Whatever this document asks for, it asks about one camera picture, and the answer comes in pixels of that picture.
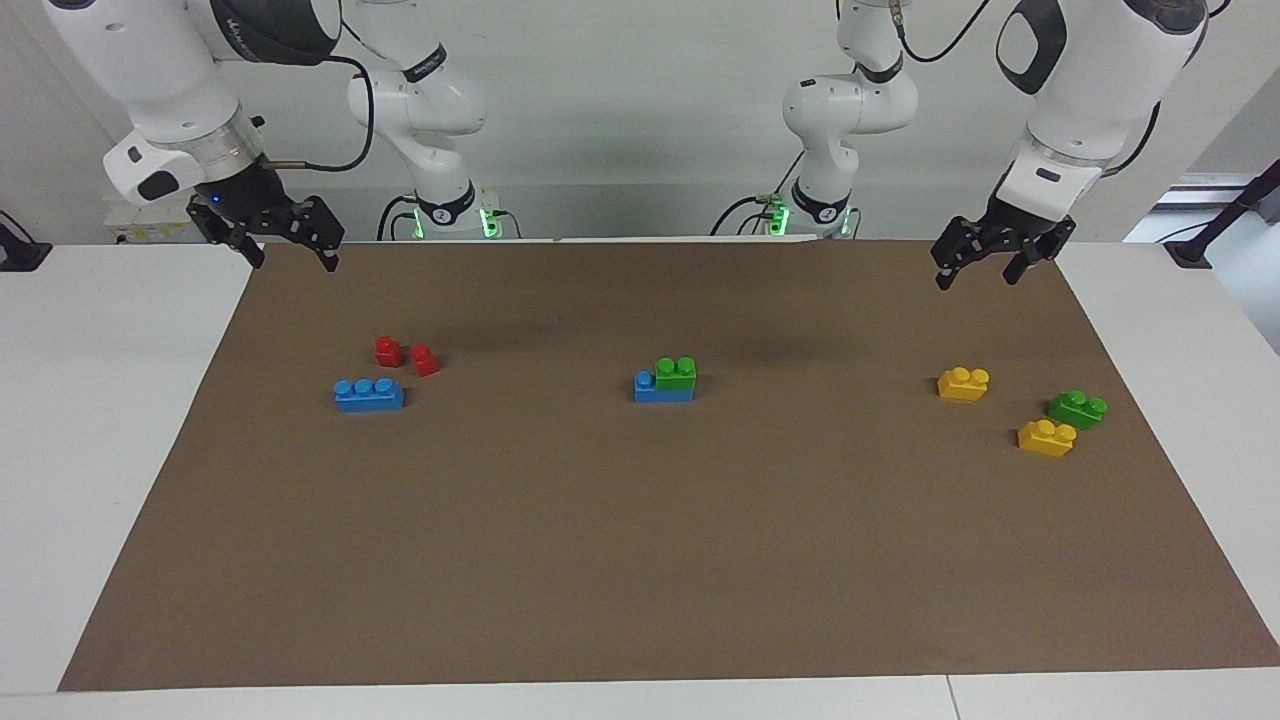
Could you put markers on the white wall socket box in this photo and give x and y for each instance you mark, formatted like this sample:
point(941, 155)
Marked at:
point(150, 232)

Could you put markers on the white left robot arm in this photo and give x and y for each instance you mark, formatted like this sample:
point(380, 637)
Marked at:
point(1090, 90)

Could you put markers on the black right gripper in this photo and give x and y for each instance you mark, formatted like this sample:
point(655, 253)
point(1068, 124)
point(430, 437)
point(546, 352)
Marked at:
point(250, 195)

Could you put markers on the red small toy block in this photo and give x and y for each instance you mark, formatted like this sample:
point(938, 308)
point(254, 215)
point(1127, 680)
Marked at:
point(425, 361)
point(388, 352)

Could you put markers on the green two-stud toy block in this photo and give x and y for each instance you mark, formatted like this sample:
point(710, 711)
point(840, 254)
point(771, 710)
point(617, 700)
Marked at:
point(1076, 411)
point(676, 375)

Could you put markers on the brown table mat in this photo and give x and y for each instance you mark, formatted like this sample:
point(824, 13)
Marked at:
point(640, 550)

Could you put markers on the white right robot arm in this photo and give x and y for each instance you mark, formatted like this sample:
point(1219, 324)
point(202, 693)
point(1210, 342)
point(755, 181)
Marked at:
point(170, 80)

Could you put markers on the yellow two-stud toy block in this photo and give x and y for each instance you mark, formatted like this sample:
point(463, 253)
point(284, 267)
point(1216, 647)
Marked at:
point(962, 386)
point(1046, 441)

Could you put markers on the black table clamp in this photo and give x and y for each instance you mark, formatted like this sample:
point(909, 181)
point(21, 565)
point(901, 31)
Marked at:
point(20, 255)

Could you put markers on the blue three-stud toy block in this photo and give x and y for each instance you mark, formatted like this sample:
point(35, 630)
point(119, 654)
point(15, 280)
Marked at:
point(645, 391)
point(370, 398)

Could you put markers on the black stand with clamp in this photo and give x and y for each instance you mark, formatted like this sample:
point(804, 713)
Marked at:
point(1190, 250)

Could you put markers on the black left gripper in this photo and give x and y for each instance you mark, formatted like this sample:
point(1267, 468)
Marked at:
point(1022, 225)

